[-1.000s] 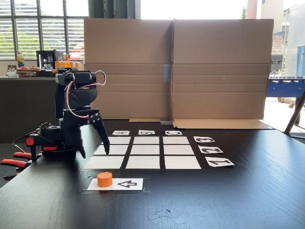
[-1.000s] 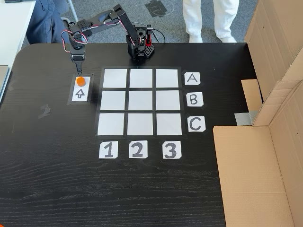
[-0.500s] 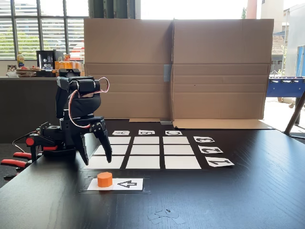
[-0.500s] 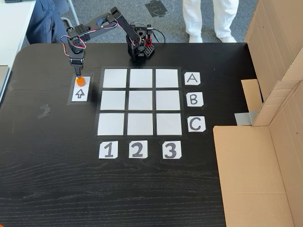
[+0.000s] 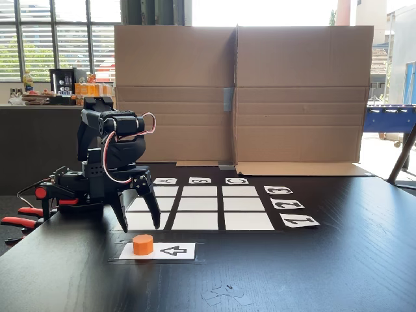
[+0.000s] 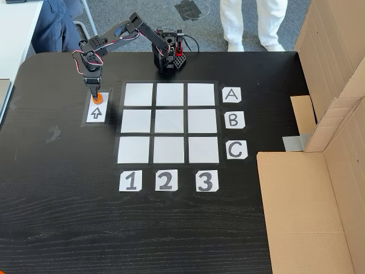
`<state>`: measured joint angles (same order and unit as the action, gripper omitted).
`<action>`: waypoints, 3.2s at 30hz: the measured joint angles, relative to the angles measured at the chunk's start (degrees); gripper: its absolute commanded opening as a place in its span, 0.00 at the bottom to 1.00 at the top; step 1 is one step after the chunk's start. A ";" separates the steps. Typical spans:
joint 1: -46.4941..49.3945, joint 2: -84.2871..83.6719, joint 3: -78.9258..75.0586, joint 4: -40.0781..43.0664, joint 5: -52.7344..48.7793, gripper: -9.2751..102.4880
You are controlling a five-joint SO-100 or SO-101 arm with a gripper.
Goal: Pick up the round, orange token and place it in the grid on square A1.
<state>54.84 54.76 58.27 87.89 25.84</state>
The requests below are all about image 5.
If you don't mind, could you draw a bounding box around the dark counter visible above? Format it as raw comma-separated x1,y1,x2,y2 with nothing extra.
0,103,115,196

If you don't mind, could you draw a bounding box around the blue foosball table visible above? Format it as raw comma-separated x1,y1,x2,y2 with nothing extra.
365,103,416,148

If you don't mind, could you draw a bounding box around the red black table clamp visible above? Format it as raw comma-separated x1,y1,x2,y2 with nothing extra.
34,185,81,222

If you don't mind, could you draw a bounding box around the grey metal table leg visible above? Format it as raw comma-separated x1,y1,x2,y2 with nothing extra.
387,122,416,189

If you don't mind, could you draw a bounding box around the paper sheet number 2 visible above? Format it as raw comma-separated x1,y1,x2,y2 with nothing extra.
270,199,306,210

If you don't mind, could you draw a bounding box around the paper sheet number 3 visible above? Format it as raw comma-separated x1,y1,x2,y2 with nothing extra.
263,185,294,196

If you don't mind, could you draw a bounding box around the red-handled clamp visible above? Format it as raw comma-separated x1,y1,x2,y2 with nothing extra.
0,206,45,246

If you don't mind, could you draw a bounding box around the brown cardboard box wall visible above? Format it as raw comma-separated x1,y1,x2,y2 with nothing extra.
233,24,375,177
114,25,239,168

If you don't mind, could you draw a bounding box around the wooden board with food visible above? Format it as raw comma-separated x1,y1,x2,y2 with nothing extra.
20,90,50,106

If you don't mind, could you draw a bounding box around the black mini fridge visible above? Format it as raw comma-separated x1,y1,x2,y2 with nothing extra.
49,68,87,105

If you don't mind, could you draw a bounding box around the paper sheet number 1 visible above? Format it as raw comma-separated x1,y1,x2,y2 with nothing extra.
279,214,321,229

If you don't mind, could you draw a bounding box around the white arrow paper sheet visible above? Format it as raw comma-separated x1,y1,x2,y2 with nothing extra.
118,242,197,261

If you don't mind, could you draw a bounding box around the red white servo cable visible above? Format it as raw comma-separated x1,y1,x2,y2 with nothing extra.
101,112,157,185

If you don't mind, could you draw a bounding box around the white nine-square grid sheet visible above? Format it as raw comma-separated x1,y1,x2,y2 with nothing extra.
124,184,284,233

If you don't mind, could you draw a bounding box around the orange carton pack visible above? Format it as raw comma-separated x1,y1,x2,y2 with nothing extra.
74,73,114,107

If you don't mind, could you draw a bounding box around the round orange token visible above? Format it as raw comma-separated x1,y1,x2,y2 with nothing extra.
132,234,155,256

